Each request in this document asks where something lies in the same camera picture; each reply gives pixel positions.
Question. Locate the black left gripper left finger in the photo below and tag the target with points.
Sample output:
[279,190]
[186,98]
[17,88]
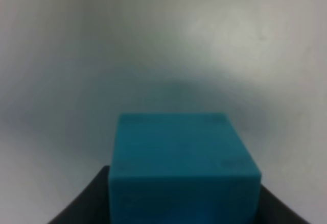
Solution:
[91,205]

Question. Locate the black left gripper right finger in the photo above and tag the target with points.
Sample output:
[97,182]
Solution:
[272,210]

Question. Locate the blue block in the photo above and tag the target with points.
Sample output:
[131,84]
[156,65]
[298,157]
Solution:
[181,168]

